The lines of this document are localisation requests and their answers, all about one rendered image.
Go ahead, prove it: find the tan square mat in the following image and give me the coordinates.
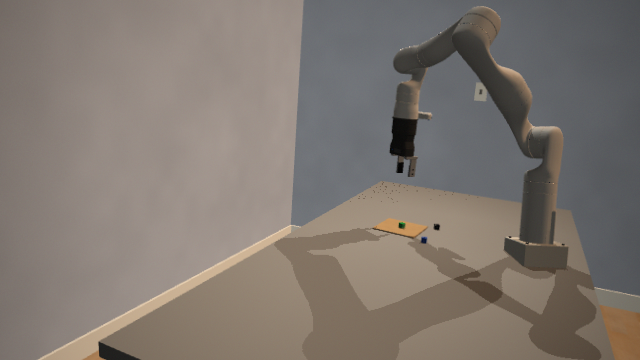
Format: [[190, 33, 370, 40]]
[[372, 218, 428, 238]]

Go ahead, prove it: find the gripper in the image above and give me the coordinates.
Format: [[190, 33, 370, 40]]
[[390, 101, 432, 177]]

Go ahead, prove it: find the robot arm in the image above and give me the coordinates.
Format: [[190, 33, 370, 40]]
[[393, 6, 563, 244]]

